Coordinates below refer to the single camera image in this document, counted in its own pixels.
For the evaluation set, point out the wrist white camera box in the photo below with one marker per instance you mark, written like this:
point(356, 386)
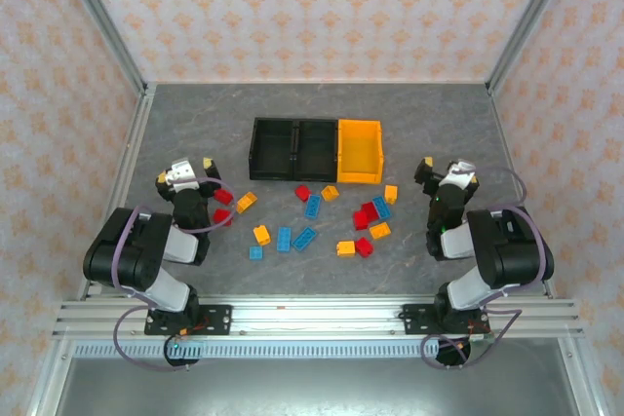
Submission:
point(181, 171)
point(458, 177)

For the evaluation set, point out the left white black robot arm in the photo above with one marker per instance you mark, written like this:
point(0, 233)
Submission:
point(127, 250)

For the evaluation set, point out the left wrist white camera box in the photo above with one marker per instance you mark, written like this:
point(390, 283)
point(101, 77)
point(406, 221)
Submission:
point(181, 171)

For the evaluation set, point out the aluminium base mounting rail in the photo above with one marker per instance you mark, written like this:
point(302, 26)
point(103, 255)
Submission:
point(317, 318)

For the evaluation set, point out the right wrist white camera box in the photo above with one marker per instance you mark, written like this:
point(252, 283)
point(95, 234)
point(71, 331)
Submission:
point(458, 177)

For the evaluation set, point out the yellow lego brick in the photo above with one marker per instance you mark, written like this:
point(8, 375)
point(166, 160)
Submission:
point(345, 248)
point(390, 194)
point(246, 202)
point(330, 192)
point(261, 234)
point(380, 230)

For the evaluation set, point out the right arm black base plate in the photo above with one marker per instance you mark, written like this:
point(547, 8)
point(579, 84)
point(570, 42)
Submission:
point(414, 318)

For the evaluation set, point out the grey metal sheet panel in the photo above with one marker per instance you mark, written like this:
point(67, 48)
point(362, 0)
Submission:
point(317, 387)

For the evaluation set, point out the aluminium table side rail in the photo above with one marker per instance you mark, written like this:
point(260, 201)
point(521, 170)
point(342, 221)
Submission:
point(119, 192)
point(507, 143)

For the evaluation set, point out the black plastic bin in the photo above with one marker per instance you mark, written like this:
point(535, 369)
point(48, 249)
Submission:
point(317, 148)
point(273, 148)

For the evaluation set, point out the aluminium frame post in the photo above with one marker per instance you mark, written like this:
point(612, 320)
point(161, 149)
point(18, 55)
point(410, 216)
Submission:
point(530, 16)
point(100, 16)

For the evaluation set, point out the blue long lego brick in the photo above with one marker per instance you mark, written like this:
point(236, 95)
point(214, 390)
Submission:
point(284, 238)
point(312, 206)
point(303, 238)
point(382, 207)

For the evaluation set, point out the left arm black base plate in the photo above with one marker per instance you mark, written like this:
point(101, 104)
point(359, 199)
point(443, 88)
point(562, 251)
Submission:
point(217, 321)

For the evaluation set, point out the blue small lego brick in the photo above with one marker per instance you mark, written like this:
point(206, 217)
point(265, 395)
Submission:
point(256, 253)

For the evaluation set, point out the yellow plastic bin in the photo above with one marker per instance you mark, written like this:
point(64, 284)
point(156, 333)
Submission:
point(358, 153)

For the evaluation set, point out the red lego brick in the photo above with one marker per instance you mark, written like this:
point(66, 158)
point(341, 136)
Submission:
point(369, 209)
point(360, 221)
point(364, 246)
point(225, 197)
point(221, 215)
point(303, 193)

